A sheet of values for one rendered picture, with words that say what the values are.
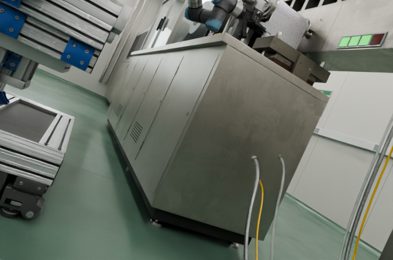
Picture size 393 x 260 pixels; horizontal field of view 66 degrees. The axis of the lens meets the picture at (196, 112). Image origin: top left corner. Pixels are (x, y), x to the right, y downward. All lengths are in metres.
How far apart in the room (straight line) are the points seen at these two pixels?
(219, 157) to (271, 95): 0.37
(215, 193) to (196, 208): 0.11
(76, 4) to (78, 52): 0.16
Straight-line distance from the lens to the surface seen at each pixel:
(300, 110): 1.56
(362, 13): 1.79
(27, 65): 1.37
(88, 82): 7.01
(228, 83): 1.32
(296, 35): 1.84
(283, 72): 1.47
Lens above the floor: 0.53
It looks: 1 degrees up
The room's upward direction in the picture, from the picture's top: 25 degrees clockwise
